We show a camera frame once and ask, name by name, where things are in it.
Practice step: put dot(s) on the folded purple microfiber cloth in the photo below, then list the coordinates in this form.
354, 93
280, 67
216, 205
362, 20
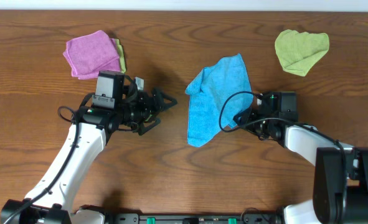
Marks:
89, 54

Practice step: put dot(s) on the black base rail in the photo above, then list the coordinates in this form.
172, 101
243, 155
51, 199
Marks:
186, 219

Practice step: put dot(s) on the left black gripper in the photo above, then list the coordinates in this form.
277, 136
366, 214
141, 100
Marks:
154, 109

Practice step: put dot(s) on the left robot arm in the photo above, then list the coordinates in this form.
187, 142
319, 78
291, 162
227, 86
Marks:
119, 103

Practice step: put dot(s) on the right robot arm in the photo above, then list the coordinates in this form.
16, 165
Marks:
340, 189

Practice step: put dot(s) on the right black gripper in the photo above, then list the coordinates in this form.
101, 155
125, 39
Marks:
250, 116

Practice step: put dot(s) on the crumpled green microfiber cloth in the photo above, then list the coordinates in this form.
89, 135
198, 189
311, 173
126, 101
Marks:
298, 52

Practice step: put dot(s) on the blue microfiber cloth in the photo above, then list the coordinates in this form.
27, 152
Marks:
216, 95

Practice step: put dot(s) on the folded green microfiber cloth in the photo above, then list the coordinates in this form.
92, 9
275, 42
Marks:
120, 51

